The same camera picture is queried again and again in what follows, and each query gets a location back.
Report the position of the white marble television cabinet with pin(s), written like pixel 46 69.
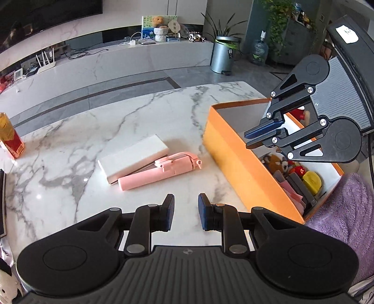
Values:
pixel 117 67

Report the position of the cow figurines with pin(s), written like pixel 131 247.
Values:
pixel 195 37

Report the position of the yellow tape measure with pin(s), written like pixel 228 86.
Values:
pixel 312 182

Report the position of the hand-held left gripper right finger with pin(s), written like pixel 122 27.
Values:
pixel 203 212

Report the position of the red toy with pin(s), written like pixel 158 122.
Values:
pixel 299 113

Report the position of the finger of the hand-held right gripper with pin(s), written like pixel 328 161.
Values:
pixel 264 141
pixel 263 128

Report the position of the red small items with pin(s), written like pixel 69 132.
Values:
pixel 5 83

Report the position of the black television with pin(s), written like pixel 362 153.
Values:
pixel 43 14

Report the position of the white router with antennas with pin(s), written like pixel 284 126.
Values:
pixel 46 66

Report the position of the red yellow carton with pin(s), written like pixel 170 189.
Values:
pixel 10 137

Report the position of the black textured box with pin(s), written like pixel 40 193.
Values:
pixel 301 190

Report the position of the orange cardboard box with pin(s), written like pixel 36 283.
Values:
pixel 233 157

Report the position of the person's purple fleece robe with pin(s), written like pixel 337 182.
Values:
pixel 344 228

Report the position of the small orange plush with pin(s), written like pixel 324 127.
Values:
pixel 157 20

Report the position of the green vine plant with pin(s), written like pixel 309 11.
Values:
pixel 277 17

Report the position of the black flat object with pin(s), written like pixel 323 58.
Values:
pixel 2 204

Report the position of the round paper fan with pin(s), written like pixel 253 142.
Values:
pixel 174 26

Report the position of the brown white plush dog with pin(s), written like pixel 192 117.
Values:
pixel 274 163

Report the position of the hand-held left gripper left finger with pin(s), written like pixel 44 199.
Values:
pixel 170 217

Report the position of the green painted picture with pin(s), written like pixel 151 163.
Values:
pixel 147 27

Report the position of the grey green cabinet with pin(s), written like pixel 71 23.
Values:
pixel 298 43

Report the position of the pink selfie stick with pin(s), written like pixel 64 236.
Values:
pixel 146 178

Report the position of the green potted plant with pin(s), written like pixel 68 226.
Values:
pixel 226 26

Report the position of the silver trash can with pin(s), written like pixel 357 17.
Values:
pixel 222 55

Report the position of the grey stone pot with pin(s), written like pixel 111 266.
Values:
pixel 160 35

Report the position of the white long box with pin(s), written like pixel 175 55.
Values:
pixel 131 157

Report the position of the silver flat device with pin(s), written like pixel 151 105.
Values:
pixel 147 41

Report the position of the small white display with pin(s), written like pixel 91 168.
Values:
pixel 18 74

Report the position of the blue water jug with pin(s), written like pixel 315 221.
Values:
pixel 259 51

